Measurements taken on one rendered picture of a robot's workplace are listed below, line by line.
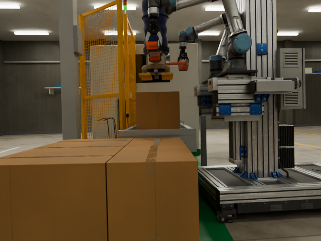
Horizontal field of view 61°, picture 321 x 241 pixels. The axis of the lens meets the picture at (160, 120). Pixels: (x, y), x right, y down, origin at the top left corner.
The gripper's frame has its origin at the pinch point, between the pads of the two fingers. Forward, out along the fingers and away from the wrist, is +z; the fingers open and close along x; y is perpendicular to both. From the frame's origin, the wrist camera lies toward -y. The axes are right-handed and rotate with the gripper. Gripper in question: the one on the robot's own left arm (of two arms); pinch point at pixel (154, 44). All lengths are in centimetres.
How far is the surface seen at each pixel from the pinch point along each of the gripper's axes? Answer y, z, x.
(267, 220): 3, 121, -76
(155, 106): 64, 40, 1
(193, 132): 60, 63, -32
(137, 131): 60, 62, 18
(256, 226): -6, 121, -66
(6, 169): -67, 70, 62
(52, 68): 975, -163, 471
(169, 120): 64, 52, -11
